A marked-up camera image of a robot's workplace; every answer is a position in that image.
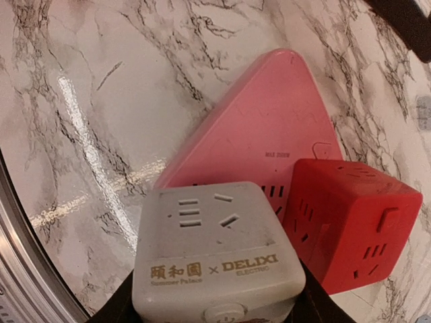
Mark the light blue plug adapter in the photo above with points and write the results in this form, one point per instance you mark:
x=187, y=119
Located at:
x=423, y=109

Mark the pink triangular power strip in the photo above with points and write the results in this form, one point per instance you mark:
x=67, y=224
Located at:
x=271, y=117

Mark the white travel adapter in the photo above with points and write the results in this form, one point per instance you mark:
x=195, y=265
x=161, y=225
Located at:
x=214, y=253

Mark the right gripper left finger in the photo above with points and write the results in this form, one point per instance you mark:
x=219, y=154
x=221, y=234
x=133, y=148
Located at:
x=119, y=308

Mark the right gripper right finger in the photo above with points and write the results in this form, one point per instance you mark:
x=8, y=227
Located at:
x=314, y=305

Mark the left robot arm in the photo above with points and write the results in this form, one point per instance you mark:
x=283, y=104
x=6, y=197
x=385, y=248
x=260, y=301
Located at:
x=409, y=22

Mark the red cube socket adapter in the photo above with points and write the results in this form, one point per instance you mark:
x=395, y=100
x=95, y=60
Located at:
x=348, y=222

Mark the front aluminium rail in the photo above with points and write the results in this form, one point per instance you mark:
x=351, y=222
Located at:
x=32, y=290

